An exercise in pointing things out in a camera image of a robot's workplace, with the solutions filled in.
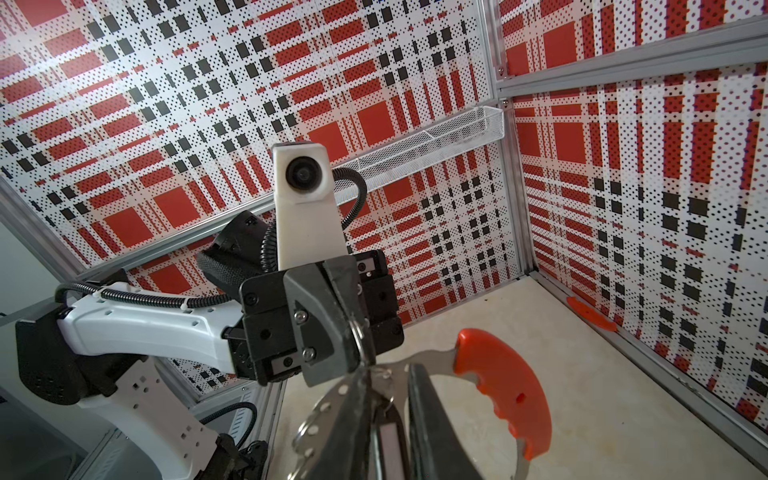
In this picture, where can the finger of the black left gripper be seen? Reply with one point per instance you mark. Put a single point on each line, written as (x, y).
(354, 306)
(320, 330)

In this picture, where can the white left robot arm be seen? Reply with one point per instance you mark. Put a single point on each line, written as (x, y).
(96, 345)

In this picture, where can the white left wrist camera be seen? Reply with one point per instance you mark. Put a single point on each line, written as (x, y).
(308, 224)

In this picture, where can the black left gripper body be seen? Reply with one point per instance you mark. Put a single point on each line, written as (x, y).
(262, 343)

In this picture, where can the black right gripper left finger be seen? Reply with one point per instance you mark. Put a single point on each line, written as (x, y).
(342, 443)

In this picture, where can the white wire mesh basket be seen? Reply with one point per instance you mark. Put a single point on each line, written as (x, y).
(454, 136)

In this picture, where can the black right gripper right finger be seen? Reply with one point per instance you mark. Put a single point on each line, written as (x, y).
(435, 450)

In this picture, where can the red tape strip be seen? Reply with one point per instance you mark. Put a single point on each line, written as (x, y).
(590, 315)

